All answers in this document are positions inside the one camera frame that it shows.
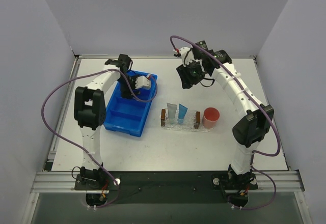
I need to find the blue toothpaste tube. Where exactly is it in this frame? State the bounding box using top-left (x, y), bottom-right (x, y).
top-left (178, 104), bottom-right (188, 124)

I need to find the white toothpaste tube green cap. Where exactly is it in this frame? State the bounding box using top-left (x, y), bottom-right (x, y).
top-left (167, 103), bottom-right (178, 124)

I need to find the pink plastic cup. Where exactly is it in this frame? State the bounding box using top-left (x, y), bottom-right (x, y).
top-left (202, 107), bottom-right (220, 129)

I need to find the clear holder with wooden ends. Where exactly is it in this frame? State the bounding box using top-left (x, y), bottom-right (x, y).
top-left (160, 108), bottom-right (202, 130)

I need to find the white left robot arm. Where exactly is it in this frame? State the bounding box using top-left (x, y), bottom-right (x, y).
top-left (74, 54), bottom-right (137, 189)

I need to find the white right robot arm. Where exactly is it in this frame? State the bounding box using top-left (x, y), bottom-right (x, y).
top-left (174, 41), bottom-right (274, 184)

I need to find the clear textured oval tray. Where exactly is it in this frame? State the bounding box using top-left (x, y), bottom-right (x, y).
top-left (158, 109), bottom-right (216, 133)

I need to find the blue plastic divided bin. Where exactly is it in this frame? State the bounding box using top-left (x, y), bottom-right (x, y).
top-left (103, 82), bottom-right (156, 137)

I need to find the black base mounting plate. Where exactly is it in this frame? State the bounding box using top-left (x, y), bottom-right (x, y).
top-left (74, 171), bottom-right (258, 206)

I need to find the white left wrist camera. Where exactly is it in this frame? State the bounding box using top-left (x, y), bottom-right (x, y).
top-left (134, 74), bottom-right (152, 90)

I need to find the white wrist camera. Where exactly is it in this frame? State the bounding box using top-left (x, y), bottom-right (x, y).
top-left (174, 47), bottom-right (197, 67)
top-left (134, 74), bottom-right (152, 90)

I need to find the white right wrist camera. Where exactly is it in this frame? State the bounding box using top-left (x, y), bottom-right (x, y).
top-left (174, 47), bottom-right (197, 67)

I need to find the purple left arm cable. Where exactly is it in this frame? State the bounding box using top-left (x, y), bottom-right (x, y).
top-left (41, 68), bottom-right (159, 208)

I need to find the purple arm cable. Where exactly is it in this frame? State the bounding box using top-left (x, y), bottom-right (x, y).
top-left (169, 34), bottom-right (282, 211)
top-left (41, 68), bottom-right (159, 208)

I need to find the aluminium front rail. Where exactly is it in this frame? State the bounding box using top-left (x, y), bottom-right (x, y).
top-left (30, 171), bottom-right (305, 193)

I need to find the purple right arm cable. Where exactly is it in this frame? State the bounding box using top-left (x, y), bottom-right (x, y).
top-left (169, 34), bottom-right (282, 211)

